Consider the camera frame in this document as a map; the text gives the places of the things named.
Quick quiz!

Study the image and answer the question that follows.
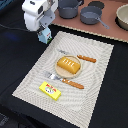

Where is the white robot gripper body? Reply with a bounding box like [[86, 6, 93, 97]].
[[22, 0, 58, 31]]

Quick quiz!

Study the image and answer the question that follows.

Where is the small blue milk carton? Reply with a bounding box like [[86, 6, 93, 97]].
[[38, 28, 52, 44]]

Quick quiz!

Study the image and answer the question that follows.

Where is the orange bread loaf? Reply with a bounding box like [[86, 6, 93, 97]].
[[57, 57, 80, 74]]

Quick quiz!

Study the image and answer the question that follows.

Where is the yellow butter box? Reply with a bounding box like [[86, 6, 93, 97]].
[[39, 81, 61, 101]]

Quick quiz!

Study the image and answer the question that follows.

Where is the pink serving board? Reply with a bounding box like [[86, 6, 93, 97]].
[[53, 0, 128, 42]]

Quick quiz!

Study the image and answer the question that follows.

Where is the large grey cooking pot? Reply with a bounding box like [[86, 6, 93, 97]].
[[58, 0, 84, 19]]

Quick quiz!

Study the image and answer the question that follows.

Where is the round beige wooden plate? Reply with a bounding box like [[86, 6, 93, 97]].
[[55, 55, 82, 78]]

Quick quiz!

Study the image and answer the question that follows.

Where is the black round lid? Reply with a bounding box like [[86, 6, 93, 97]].
[[88, 1, 105, 9]]

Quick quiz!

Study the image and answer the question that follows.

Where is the beige bowl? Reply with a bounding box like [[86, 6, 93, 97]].
[[116, 4, 128, 31]]

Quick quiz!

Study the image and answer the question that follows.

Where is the white woven placemat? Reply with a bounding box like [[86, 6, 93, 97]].
[[13, 32, 113, 128]]

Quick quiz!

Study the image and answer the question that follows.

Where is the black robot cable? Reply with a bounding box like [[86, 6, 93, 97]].
[[0, 23, 28, 33]]

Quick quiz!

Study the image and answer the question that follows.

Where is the grey saucepan with handle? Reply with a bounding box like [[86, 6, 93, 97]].
[[80, 6, 109, 29]]

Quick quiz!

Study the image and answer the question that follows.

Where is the knife with wooden handle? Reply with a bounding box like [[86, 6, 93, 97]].
[[57, 49, 96, 63]]

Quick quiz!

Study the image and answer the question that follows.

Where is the fork with wooden handle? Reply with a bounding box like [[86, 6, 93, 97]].
[[44, 71, 84, 89]]

